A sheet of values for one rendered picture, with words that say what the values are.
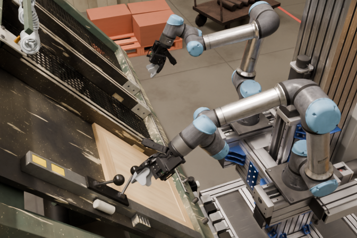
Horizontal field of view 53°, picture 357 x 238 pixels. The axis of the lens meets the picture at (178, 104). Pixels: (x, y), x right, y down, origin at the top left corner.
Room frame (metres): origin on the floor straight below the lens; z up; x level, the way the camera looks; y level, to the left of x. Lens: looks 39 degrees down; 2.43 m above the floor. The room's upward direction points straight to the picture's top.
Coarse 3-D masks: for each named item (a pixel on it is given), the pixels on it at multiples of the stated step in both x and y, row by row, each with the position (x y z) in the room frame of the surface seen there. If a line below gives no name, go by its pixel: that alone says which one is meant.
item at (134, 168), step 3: (135, 165) 0.89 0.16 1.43; (132, 168) 0.88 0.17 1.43; (135, 168) 0.87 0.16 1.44; (132, 171) 0.87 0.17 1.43; (132, 174) 0.86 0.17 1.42; (129, 180) 0.85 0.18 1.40; (126, 183) 0.84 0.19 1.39; (129, 183) 0.84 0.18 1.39; (126, 186) 0.83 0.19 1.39; (123, 189) 0.82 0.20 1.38; (123, 192) 0.82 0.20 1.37; (120, 195) 0.80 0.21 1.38; (123, 195) 0.81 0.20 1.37; (123, 198) 0.80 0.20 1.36
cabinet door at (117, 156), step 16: (96, 128) 1.20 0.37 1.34; (112, 144) 1.17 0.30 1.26; (128, 144) 1.27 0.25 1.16; (112, 160) 1.04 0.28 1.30; (128, 160) 1.14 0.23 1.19; (144, 160) 1.25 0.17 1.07; (112, 176) 0.93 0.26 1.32; (128, 176) 1.01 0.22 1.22; (128, 192) 0.91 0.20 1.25; (144, 192) 0.99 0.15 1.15; (160, 192) 1.07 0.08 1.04; (176, 192) 1.18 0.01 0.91; (160, 208) 0.95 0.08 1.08; (176, 208) 1.04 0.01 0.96
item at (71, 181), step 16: (48, 160) 0.76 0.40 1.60; (48, 176) 0.72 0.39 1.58; (64, 176) 0.74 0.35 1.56; (80, 176) 0.78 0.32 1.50; (80, 192) 0.74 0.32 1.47; (96, 192) 0.76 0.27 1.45; (128, 208) 0.79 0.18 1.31; (144, 208) 0.85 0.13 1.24; (160, 224) 0.83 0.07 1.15; (176, 224) 0.88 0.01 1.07
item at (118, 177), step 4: (116, 176) 0.76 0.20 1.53; (120, 176) 0.76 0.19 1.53; (112, 180) 0.76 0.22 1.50; (116, 180) 0.75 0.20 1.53; (120, 180) 0.75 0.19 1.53; (124, 180) 0.76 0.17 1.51; (96, 184) 0.77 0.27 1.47; (100, 184) 0.77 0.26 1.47; (104, 184) 0.77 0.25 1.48; (116, 184) 0.74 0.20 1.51; (120, 184) 0.74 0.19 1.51
